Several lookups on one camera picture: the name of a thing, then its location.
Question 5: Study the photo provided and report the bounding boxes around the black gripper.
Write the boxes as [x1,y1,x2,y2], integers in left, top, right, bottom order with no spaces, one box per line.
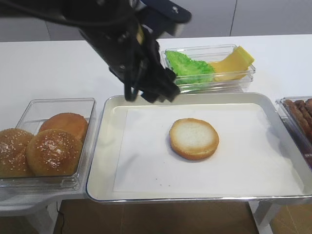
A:
[79,15,180,103]

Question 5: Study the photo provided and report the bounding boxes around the plain bottom bun half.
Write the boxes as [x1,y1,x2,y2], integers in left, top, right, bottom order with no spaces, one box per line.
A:
[169,118,219,160]

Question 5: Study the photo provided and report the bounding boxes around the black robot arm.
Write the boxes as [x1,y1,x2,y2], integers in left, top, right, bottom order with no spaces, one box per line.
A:
[1,0,180,103]

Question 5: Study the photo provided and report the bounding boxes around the green lettuce leaf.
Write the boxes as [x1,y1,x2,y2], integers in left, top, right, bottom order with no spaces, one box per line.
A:
[165,51,215,85]

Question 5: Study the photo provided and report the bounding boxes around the clear plastic topping container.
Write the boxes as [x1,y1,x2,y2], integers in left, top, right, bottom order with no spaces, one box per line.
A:
[161,44,255,93]

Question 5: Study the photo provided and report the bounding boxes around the yellow cheese slice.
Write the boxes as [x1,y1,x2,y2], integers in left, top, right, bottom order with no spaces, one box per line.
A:
[209,46,254,82]

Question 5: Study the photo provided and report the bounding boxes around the white metal baking tray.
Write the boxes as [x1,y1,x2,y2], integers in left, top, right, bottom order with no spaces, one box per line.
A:
[87,93,312,202]

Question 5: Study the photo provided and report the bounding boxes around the white parchment paper sheet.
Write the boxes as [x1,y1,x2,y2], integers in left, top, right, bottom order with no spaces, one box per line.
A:
[114,104,304,197]

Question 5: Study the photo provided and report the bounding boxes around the right sesame top bun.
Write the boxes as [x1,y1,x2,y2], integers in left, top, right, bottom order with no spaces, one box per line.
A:
[26,129,82,176]

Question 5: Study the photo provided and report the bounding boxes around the sesame bun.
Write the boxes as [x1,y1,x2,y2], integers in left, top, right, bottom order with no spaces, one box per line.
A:
[0,128,34,178]
[26,129,82,176]

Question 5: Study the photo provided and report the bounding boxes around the clear plastic bun container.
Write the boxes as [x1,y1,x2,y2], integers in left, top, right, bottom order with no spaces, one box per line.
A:
[0,98,96,194]

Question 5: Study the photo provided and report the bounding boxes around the clear plastic meat container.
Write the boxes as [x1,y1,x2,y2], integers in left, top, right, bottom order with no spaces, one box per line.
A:
[276,97,312,166]

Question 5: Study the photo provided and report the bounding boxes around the brown meat patties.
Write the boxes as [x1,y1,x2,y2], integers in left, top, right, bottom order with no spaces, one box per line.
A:
[284,98,312,142]

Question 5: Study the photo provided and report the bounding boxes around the left sesame top bun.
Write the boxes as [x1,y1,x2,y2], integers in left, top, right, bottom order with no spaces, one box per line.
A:
[0,128,34,178]

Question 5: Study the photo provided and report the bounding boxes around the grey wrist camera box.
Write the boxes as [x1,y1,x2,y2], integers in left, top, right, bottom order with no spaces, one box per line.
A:
[135,0,192,39]

